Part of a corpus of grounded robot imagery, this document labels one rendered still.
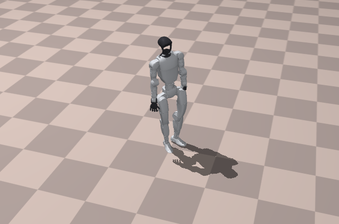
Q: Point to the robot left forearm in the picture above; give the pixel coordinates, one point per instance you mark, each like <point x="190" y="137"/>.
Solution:
<point x="183" y="81"/>

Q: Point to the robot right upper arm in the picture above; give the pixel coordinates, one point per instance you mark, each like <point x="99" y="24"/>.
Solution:
<point x="153" y="65"/>

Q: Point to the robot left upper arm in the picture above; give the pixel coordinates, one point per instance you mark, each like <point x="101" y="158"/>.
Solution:
<point x="182" y="70"/>

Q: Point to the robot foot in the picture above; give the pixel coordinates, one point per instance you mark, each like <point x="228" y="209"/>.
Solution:
<point x="178" y="141"/>
<point x="168" y="147"/>

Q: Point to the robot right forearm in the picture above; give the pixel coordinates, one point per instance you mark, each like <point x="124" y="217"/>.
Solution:
<point x="153" y="91"/>

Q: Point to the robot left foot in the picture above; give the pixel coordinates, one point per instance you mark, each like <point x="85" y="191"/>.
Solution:
<point x="178" y="141"/>

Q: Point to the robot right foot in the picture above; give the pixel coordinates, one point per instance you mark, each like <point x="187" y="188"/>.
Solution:
<point x="168" y="147"/>

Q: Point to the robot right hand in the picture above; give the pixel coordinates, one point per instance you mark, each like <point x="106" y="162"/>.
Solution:
<point x="154" y="106"/>

